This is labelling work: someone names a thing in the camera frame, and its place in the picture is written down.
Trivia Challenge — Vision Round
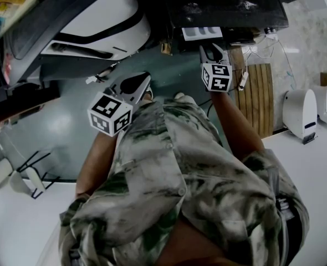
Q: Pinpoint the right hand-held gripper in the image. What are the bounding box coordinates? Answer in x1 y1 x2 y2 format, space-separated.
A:
198 43 233 93

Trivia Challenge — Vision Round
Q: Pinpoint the dark shelf board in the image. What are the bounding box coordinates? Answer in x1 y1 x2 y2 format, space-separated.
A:
0 81 62 130

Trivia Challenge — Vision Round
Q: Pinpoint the wooden slatted panel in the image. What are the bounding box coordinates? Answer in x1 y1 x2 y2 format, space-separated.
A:
229 46 275 139

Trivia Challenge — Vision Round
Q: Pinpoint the person's left forearm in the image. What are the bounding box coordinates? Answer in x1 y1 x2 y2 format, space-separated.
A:
75 131 121 200

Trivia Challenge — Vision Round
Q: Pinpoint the large white and black appliance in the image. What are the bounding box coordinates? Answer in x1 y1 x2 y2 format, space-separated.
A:
2 0 152 86

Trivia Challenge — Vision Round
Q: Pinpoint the small brown block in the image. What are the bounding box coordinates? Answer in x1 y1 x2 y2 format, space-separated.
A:
160 42 173 56

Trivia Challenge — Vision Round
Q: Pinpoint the person's right forearm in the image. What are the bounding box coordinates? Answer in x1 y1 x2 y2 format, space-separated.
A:
210 90 265 161

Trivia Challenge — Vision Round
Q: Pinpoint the grey shoulder strap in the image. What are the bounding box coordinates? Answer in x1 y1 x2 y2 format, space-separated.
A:
265 163 296 266

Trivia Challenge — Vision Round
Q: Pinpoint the person's patterned green-white shirt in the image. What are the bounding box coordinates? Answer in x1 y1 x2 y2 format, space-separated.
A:
58 92 311 266

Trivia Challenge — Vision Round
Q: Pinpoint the thin white cable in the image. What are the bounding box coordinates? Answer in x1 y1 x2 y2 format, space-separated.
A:
242 33 296 91

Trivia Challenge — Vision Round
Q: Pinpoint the white chair with black frame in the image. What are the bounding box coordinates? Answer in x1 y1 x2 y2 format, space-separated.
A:
0 131 62 200

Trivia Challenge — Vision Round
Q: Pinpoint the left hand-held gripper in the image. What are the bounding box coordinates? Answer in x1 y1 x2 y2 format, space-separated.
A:
87 71 152 137

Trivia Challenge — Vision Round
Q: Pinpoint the white detergent drawer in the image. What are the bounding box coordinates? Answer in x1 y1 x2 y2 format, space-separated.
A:
181 25 223 42

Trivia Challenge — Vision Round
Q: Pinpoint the white plug adapter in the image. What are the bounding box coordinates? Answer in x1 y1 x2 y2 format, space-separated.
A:
237 70 249 91

